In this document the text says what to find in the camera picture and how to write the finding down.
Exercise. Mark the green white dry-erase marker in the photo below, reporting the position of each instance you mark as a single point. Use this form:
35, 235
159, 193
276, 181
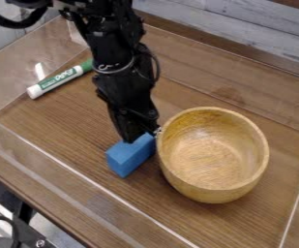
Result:
50, 83

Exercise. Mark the clear acrylic front wall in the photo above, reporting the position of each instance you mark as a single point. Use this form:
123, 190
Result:
102, 220

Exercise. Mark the black metal stand base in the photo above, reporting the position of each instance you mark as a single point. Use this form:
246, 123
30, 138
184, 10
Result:
27, 237

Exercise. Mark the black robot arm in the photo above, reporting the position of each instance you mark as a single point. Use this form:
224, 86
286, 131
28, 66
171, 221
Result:
126, 66

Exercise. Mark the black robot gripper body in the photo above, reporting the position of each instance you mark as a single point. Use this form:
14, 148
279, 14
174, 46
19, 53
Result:
126, 91

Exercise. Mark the blue foam block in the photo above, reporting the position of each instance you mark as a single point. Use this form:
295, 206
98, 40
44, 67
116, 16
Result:
126, 156

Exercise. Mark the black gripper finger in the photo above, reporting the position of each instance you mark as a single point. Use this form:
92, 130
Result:
128, 122
147, 124

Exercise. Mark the light wooden bowl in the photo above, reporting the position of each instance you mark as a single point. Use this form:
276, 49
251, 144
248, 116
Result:
212, 153

